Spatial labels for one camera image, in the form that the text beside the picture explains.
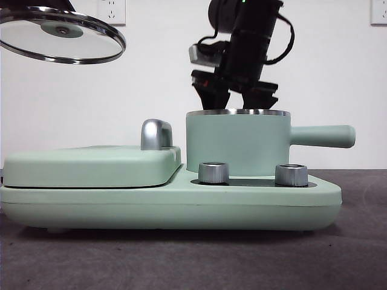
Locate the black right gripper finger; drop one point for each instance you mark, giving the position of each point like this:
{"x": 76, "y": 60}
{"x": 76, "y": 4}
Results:
{"x": 214, "y": 99}
{"x": 252, "y": 104}

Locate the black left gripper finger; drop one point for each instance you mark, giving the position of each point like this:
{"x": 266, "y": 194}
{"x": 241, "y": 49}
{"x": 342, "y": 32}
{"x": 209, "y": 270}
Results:
{"x": 45, "y": 3}

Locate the glass lid with green knob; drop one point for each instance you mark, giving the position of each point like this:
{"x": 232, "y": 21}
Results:
{"x": 60, "y": 42}

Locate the silver control knob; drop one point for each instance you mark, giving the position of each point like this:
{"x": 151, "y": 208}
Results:
{"x": 213, "y": 173}
{"x": 291, "y": 175}

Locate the green breakfast machine base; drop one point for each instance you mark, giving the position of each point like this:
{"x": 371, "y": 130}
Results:
{"x": 211, "y": 205}

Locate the green hinged griddle cover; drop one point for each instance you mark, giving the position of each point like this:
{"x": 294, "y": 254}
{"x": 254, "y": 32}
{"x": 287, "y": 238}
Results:
{"x": 84, "y": 166}

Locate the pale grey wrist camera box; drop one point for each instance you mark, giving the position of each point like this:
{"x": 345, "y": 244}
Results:
{"x": 196, "y": 54}

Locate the white wall socket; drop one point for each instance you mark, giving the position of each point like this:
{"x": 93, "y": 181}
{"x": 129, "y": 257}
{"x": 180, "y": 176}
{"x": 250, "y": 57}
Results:
{"x": 113, "y": 12}
{"x": 379, "y": 12}

